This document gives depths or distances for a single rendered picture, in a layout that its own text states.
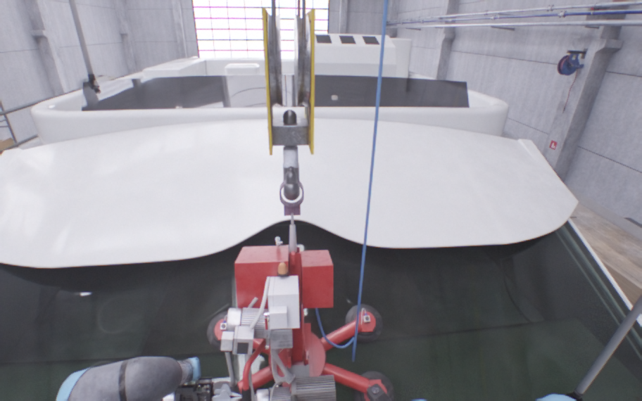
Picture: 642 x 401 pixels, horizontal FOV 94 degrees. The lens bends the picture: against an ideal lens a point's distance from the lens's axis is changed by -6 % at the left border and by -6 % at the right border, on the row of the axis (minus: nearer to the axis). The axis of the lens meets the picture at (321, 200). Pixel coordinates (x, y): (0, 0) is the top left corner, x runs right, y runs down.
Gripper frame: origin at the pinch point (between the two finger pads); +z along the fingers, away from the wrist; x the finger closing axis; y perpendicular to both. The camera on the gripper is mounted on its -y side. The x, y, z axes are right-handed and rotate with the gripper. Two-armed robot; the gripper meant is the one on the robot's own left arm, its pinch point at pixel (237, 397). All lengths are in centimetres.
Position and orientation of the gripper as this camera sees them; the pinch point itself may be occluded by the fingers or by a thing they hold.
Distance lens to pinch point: 137.0
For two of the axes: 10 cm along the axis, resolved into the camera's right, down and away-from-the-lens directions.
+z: 10.0, -0.2, 0.9
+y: -0.1, -9.8, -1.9
